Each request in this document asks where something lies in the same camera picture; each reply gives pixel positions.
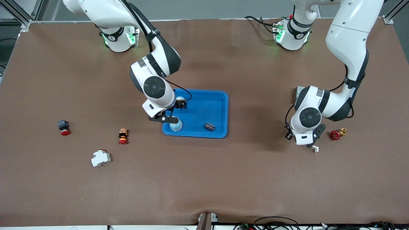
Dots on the blue desk bell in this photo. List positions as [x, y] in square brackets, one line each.
[175, 127]
[180, 98]

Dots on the black printed capacitor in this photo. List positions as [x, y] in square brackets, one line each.
[210, 126]

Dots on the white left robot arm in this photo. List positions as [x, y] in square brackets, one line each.
[310, 117]

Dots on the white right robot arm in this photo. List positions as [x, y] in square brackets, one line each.
[154, 87]

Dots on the blue plastic tray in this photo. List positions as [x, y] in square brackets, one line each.
[207, 108]

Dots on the white semicircular plastic clamp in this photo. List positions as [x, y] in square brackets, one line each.
[315, 149]

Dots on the silver metal power supply box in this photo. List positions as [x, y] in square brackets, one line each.
[297, 91]

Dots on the brass valve red handwheel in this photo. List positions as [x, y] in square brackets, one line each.
[335, 135]

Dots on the orange black push button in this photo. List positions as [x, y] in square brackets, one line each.
[123, 135]

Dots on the brown table cover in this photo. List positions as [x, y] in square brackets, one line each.
[204, 175]

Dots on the white circuit breaker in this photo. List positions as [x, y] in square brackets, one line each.
[100, 158]

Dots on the red emergency stop button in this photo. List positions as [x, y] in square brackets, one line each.
[65, 132]

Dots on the metal table edge bracket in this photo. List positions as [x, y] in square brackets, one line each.
[206, 222]

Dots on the aluminium frame profile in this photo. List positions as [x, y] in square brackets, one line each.
[388, 19]
[24, 22]

